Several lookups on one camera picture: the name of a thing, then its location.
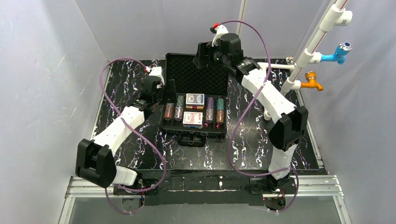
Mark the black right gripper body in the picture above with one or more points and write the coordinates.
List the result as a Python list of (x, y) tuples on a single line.
[(203, 55)]

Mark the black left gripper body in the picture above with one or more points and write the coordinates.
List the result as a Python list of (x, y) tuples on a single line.
[(159, 91)]

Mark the blue playing card deck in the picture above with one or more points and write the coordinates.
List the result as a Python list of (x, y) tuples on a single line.
[(195, 99)]

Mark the black poker set case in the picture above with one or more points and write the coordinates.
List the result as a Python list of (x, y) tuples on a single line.
[(211, 81)]

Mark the red playing card deck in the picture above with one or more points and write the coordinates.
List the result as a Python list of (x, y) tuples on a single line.
[(193, 119)]

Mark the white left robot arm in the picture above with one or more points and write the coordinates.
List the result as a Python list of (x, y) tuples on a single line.
[(95, 158)]

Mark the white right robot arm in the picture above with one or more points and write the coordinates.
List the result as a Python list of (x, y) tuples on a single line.
[(289, 120)]

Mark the grey chip stack in case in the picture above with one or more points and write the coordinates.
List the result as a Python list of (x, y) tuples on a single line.
[(179, 108)]

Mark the purple chip stack in case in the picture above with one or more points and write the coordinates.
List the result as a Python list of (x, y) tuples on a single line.
[(209, 116)]

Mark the green chip stack in case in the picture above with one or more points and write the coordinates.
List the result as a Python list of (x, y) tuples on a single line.
[(219, 113)]

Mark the orange plastic tap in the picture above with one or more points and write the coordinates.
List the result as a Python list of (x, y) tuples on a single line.
[(311, 82)]

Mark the blue plastic tap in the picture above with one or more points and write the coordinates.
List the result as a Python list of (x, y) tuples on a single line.
[(339, 55)]

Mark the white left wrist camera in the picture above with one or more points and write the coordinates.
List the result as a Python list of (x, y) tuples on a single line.
[(157, 72)]

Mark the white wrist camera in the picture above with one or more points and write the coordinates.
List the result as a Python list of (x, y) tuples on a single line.
[(157, 72), (217, 30)]

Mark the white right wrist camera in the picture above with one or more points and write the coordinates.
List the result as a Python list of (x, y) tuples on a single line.
[(217, 30)]

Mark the white pvc pipe frame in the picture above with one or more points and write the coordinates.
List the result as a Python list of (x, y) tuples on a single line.
[(306, 46)]

